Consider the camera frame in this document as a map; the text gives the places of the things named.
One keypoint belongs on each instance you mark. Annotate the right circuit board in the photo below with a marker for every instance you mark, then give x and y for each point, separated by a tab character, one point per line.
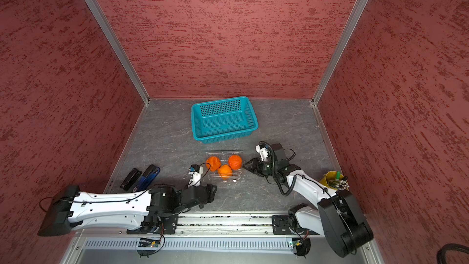
296	243

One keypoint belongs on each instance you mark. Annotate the teal plastic basket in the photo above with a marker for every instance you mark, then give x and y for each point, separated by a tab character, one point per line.
221	120

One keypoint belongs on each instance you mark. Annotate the black stapler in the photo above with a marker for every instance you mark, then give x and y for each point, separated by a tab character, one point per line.
130	179

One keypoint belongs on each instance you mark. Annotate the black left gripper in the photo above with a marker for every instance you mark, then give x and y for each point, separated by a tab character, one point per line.
210	195

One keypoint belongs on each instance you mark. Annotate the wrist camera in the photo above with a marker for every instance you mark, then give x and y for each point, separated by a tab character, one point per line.
195	175
269	152

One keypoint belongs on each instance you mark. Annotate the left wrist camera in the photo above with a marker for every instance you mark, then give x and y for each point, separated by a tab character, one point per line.
195	175

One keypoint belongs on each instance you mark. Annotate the yellow cup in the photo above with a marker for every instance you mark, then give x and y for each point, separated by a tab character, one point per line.
331	175

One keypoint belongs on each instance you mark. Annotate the left circuit board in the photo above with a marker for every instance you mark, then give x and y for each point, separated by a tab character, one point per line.
149	243

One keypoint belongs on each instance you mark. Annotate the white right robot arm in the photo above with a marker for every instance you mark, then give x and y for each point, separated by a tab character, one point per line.
324	200

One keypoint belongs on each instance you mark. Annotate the circuit board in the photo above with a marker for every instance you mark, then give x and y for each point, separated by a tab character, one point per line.
149	243
296	243

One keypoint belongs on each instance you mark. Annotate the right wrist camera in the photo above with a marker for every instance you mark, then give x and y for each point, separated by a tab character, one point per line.
269	152

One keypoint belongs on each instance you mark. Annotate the aluminium mounting rail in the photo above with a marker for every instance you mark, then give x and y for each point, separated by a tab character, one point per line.
256	223

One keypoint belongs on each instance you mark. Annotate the bundle of pens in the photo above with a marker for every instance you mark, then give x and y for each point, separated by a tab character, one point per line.
339	184

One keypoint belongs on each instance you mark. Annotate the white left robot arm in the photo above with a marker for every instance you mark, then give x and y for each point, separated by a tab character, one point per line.
138	212

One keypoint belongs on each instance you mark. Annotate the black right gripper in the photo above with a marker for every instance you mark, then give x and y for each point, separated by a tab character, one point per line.
255	167

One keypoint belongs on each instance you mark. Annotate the blue stapler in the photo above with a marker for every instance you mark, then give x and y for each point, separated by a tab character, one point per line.
147	178

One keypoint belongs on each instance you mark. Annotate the clear plastic clamshell container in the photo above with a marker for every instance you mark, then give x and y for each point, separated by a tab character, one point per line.
224	155

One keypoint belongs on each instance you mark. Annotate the orange fruit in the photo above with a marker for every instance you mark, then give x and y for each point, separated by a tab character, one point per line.
235	162
225	172
214	163

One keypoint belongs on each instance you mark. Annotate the orange fruit front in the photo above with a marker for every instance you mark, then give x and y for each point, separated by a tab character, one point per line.
225	172

